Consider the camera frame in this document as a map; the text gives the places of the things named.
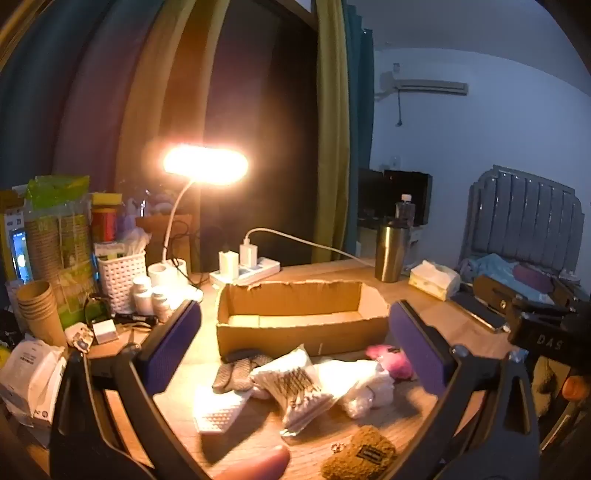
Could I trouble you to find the white fluffy socks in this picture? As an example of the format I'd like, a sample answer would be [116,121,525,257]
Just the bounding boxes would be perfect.
[316,359,393,398]

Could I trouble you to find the large white pill bottle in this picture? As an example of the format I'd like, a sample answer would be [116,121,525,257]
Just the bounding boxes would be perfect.
[133,276,153,315]

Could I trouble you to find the white desk lamp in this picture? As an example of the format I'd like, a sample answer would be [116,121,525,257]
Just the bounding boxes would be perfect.
[148,144,250,303]

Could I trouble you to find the white wet wipes pack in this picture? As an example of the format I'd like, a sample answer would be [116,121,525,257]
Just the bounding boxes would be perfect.
[0,339,65,428]

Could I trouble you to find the tissue pack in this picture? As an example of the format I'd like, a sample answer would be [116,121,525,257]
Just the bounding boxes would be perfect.
[409,261,461,302]

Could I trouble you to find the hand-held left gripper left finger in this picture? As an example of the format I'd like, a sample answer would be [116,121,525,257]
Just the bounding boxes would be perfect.
[51,299,213,480]

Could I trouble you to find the pink sock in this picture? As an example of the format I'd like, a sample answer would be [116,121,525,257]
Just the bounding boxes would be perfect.
[366,344,414,381]

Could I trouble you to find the stack of paper cups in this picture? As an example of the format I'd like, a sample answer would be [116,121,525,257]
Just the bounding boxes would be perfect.
[16,281,68,347]

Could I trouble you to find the person's right hand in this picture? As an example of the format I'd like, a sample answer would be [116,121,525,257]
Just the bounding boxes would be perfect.
[563,376,591,400]

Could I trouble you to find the multicolour striped curtain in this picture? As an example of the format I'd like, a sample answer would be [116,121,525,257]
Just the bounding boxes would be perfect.
[316,0,375,264]

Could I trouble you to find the clear plastic bag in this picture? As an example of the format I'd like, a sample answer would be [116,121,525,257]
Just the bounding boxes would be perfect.
[117,226,151,257]

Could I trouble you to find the white power strip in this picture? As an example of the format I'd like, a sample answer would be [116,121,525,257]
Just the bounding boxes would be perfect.
[210,257,281,286]

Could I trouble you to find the brown paper bag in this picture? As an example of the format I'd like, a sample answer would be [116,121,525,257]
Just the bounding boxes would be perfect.
[136,215,192,273]

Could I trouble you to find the grey dotted gloves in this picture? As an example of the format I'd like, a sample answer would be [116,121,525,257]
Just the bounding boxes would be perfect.
[212,351,273,394]

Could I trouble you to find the black strap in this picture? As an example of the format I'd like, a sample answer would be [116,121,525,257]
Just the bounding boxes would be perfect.
[85,295,114,324]

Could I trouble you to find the plush toys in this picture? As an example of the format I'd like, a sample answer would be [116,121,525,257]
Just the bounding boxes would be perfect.
[122,191,174,217]

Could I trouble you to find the white charging cable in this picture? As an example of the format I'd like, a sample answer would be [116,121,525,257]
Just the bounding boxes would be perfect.
[244,227,379,271]

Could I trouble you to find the black television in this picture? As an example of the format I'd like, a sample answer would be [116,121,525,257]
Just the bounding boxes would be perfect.
[358,168,432,227]

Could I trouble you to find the grey padded headboard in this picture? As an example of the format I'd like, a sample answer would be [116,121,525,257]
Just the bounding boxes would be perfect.
[459,165,585,278]

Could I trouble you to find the clear water bottle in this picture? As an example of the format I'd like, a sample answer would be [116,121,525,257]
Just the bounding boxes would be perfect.
[394,194,416,227]

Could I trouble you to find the blue blanket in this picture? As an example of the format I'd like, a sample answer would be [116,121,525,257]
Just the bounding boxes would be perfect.
[457,253,555,296]

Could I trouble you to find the clear packet of white socks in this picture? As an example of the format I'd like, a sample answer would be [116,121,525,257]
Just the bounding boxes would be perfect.
[249,344,335,437]

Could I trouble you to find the lit phone screen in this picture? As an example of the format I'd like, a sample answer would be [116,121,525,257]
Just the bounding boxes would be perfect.
[9,228,32,284]

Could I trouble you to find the red jar with yellow lid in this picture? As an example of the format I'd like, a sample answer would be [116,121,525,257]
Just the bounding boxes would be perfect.
[91,193,123,243]

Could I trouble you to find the brown plush pouch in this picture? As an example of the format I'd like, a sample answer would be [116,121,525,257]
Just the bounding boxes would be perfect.
[321,425,398,480]

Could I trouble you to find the green paper cup package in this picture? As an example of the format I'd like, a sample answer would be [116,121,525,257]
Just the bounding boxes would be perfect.
[23,174,100,324]

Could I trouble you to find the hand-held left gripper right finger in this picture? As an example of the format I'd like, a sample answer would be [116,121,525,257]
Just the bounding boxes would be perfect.
[390,300,541,480]

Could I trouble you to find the black phone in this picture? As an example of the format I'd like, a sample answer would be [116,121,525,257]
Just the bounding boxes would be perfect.
[450,292,509,333]

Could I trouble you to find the white air conditioner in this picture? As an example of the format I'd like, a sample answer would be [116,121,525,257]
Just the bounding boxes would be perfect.
[379,69,469,97]

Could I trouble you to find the person's left hand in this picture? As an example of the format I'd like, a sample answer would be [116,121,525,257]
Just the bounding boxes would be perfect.
[216,445,291,480]

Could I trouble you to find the small white pill bottle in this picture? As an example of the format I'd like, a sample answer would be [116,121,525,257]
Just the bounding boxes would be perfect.
[152,286,172,323]

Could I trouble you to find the small white box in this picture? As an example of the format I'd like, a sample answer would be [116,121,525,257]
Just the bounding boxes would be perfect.
[92,320,118,344]

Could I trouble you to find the small printed packet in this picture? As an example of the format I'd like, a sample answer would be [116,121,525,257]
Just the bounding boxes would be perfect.
[65,323,95,354]

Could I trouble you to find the white plastic basket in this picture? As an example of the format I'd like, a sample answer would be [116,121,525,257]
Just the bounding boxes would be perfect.
[96,251,147,315]

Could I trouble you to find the cardboard box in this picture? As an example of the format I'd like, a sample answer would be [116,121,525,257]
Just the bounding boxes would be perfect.
[216,281,391,361]

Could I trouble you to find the steel tumbler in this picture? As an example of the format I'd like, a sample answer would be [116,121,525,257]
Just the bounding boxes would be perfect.
[375,220,411,283]

